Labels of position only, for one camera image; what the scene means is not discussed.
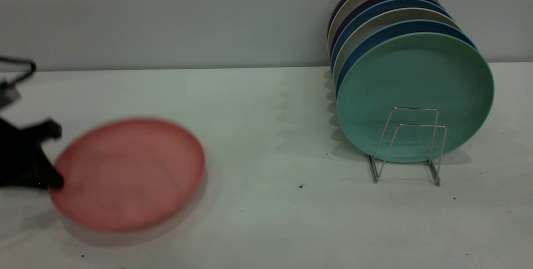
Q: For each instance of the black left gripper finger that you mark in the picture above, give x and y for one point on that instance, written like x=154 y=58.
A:
x=50 y=128
x=52 y=177

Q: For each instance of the green plate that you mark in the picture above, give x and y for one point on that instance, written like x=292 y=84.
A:
x=412 y=81

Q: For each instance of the pink round plate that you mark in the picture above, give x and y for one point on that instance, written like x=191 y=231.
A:
x=129 y=173

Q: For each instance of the blue plate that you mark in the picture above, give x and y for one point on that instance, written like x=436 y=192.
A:
x=408 y=26
x=395 y=3

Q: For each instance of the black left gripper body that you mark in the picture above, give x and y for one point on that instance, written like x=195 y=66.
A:
x=18 y=156

